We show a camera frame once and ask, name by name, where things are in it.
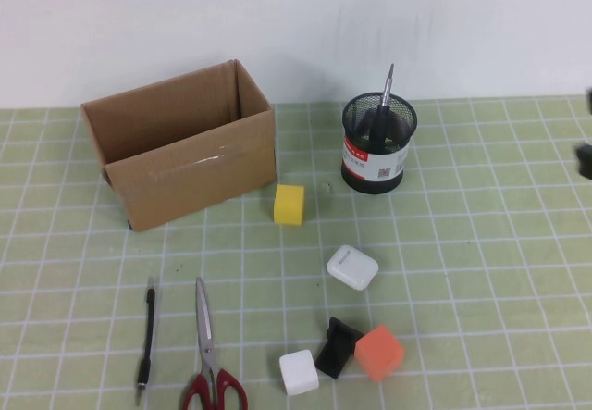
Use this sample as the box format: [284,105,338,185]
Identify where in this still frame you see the silver black pen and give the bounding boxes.
[372,63,396,152]

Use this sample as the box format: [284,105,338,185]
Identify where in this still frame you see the red handled scissors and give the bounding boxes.
[179,276,249,410]

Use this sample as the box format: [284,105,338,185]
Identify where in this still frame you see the green checked tablecloth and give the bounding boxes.
[0,96,592,410]

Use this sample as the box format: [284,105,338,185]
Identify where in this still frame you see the black mesh pen holder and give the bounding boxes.
[340,93,417,195]

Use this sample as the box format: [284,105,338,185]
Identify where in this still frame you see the white earbuds case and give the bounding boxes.
[326,244,379,292]

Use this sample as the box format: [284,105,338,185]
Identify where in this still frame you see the orange foam block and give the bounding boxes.
[353,323,406,382]

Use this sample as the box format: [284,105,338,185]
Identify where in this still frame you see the yellow foam block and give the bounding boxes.
[272,183,306,226]

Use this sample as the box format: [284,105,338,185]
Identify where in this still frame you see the black wedge block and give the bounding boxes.
[314,316,364,380]

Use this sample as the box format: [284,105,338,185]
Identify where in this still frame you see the white foam block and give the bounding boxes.
[278,349,320,397]

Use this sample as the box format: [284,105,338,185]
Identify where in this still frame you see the brown cardboard box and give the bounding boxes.
[80,58,278,234]

